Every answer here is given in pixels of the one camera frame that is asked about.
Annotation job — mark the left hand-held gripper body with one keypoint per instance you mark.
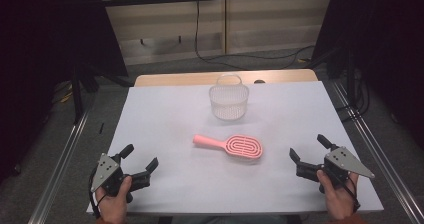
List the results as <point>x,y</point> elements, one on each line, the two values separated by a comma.
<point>106,171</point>

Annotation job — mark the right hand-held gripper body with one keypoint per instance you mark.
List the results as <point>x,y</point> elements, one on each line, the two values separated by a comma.
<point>343,160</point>

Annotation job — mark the pink hairbrush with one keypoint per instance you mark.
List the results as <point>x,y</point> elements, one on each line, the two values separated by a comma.
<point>240,147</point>

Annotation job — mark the person's left hand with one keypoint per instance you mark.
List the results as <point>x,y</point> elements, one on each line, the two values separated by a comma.
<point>115,205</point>

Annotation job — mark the person's right hand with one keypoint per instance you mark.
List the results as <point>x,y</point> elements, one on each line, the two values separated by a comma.
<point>338,199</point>

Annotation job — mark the small black floor piece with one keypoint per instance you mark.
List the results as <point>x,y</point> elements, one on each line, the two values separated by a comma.
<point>101,128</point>

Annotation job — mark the white table board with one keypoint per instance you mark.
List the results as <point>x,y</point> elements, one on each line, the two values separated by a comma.
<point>186,184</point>

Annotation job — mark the black metal stand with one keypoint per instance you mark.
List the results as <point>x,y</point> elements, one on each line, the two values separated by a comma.
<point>351,80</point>
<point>77,97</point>

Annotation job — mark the wooden table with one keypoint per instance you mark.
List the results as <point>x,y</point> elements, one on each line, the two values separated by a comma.
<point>176,79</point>

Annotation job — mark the clear plastic basket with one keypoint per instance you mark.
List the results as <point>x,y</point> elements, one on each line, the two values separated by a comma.
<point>229,100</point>

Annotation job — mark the black curtain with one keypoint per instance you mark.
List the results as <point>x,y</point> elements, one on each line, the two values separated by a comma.
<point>43,50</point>
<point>386,44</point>

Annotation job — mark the metal floor rail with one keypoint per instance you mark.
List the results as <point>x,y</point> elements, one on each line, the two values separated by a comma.
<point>383,157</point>
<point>58,170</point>

